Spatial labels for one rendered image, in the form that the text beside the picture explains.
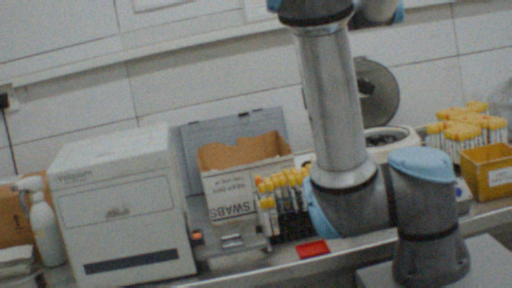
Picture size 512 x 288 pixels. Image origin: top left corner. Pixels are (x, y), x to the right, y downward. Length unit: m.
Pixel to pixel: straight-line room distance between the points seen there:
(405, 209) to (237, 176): 0.70
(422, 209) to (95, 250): 0.72
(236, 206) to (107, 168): 0.46
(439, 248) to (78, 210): 0.76
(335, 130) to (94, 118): 1.14
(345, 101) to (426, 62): 1.15
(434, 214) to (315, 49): 0.36
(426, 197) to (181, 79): 1.08
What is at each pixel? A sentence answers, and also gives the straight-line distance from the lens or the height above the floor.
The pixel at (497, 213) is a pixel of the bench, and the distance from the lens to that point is 1.60.
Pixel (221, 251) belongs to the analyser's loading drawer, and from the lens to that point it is 1.51.
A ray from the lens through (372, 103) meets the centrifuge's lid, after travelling 2.08.
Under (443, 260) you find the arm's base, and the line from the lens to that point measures 1.19.
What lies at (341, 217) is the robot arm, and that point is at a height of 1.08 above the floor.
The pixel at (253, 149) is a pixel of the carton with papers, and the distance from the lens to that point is 2.02.
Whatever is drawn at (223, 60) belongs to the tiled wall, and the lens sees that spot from 2.04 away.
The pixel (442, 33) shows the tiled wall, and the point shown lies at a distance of 2.19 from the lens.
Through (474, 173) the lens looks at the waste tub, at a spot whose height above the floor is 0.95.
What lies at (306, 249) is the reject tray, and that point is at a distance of 1.53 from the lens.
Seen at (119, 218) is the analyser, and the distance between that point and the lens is 1.47.
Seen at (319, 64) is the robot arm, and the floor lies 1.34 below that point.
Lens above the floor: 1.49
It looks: 14 degrees down
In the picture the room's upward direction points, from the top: 11 degrees counter-clockwise
